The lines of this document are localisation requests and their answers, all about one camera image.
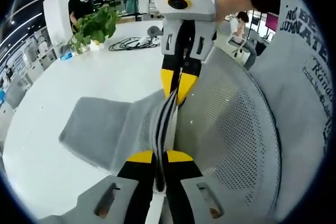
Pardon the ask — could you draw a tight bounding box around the grey round device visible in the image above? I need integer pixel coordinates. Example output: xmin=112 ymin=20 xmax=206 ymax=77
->
xmin=146 ymin=25 xmax=165 ymax=38

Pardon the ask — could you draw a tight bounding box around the grey towel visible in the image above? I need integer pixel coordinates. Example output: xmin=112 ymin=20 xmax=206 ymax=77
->
xmin=58 ymin=89 xmax=182 ymax=201

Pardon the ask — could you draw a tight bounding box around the coiled black cable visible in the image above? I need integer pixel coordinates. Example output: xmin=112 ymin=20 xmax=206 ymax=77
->
xmin=108 ymin=36 xmax=159 ymax=52

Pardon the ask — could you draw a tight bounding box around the pink display screen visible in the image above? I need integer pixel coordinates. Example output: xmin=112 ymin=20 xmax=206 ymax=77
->
xmin=266 ymin=14 xmax=279 ymax=33

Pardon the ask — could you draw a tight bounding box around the white table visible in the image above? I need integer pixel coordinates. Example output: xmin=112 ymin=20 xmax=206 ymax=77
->
xmin=0 ymin=22 xmax=237 ymax=224

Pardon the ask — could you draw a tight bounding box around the grey mesh chair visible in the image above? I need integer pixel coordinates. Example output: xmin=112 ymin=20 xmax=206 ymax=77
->
xmin=174 ymin=47 xmax=282 ymax=222

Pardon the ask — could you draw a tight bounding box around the white controller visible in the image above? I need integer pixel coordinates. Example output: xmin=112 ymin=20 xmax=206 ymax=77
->
xmin=141 ymin=36 xmax=161 ymax=46

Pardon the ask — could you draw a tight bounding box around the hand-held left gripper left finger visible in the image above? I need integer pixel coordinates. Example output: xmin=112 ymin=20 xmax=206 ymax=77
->
xmin=60 ymin=150 xmax=155 ymax=224

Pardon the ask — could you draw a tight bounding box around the potted green plant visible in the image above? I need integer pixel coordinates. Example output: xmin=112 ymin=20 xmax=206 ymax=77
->
xmin=68 ymin=5 xmax=122 ymax=55

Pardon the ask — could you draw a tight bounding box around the person's white printed shirt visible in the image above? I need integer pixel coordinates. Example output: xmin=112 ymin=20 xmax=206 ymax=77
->
xmin=248 ymin=0 xmax=335 ymax=222

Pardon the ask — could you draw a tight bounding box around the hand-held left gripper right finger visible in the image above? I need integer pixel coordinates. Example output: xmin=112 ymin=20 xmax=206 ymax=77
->
xmin=165 ymin=150 xmax=237 ymax=224

